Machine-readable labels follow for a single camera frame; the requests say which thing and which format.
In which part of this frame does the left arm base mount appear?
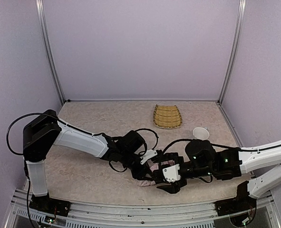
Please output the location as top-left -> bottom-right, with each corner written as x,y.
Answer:
29,198 -> 71,217

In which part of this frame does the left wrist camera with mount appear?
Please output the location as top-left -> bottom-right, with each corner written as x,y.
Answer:
140,150 -> 157,165

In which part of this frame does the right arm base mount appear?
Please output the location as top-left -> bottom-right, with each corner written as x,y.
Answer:
214,198 -> 257,216

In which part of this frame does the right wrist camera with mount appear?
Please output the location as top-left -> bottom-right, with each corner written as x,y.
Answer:
162,164 -> 181,183

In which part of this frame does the light blue mug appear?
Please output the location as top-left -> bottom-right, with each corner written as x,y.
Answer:
193,127 -> 210,140

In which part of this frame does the right metal frame post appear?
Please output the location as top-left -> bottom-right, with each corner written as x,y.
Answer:
218,0 -> 246,106

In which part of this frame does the left metal frame post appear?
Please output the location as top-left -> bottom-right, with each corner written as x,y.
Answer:
36,0 -> 66,105

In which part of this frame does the woven bamboo tray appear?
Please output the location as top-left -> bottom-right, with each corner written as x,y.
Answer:
153,104 -> 183,129

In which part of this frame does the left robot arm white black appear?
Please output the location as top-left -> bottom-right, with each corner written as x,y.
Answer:
23,109 -> 152,199

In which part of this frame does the metal frame post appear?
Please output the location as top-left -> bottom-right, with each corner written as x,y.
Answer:
36,0 -> 66,105
218,0 -> 246,106

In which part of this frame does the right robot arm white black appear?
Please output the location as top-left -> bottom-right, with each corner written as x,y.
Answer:
156,139 -> 281,200

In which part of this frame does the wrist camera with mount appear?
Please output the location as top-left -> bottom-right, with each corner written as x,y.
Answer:
162,164 -> 181,183
140,150 -> 157,165

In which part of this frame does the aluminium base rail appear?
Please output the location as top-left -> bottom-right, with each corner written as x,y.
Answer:
2,190 -> 281,228

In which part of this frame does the pink umbrella black lining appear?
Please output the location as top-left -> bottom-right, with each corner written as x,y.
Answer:
136,152 -> 174,187

